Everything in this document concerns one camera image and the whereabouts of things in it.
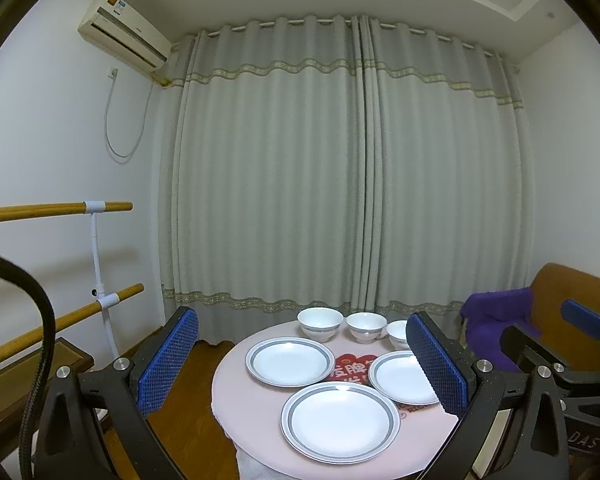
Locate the dark wooden cabinet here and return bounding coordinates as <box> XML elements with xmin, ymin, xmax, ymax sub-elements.
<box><xmin>0</xmin><ymin>337</ymin><xmax>95</xmax><ymax>466</ymax></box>

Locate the brown armchair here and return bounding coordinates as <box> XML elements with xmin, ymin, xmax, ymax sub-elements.
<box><xmin>530</xmin><ymin>263</ymin><xmax>600</xmax><ymax>372</ymax></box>

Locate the white air conditioner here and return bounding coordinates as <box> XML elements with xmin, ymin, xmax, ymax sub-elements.
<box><xmin>78</xmin><ymin>0</ymin><xmax>172</xmax><ymax>74</ymax></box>

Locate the grey curtain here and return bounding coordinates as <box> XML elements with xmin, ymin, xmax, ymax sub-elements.
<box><xmin>158</xmin><ymin>15</ymin><xmax>533</xmax><ymax>344</ymax></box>

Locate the round pink table mat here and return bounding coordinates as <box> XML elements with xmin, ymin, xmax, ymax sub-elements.
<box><xmin>211</xmin><ymin>321</ymin><xmax>457</xmax><ymax>479</ymax></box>

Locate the white stand with wooden hoops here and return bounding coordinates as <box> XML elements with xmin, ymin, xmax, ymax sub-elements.
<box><xmin>0</xmin><ymin>200</ymin><xmax>145</xmax><ymax>359</ymax></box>

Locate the black cable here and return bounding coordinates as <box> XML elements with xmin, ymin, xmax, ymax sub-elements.
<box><xmin>0</xmin><ymin>247</ymin><xmax>58</xmax><ymax>480</ymax></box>

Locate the white bowl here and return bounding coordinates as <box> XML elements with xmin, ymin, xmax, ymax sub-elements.
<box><xmin>387</xmin><ymin>320</ymin><xmax>411</xmax><ymax>350</ymax></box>
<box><xmin>346</xmin><ymin>312</ymin><xmax>387</xmax><ymax>344</ymax></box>
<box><xmin>297</xmin><ymin>307</ymin><xmax>343</xmax><ymax>342</ymax></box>

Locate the purple cloth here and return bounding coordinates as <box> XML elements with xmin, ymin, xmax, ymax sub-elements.
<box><xmin>460</xmin><ymin>288</ymin><xmax>541</xmax><ymax>373</ymax></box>

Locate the grey-rimmed white plate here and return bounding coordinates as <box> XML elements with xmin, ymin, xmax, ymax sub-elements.
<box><xmin>279</xmin><ymin>382</ymin><xmax>401</xmax><ymax>466</ymax></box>
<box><xmin>367</xmin><ymin>350</ymin><xmax>439</xmax><ymax>406</ymax></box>
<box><xmin>245</xmin><ymin>337</ymin><xmax>336</xmax><ymax>388</ymax></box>

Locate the air conditioner cable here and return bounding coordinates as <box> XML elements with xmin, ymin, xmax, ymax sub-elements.
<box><xmin>104</xmin><ymin>66</ymin><xmax>157</xmax><ymax>162</ymax></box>

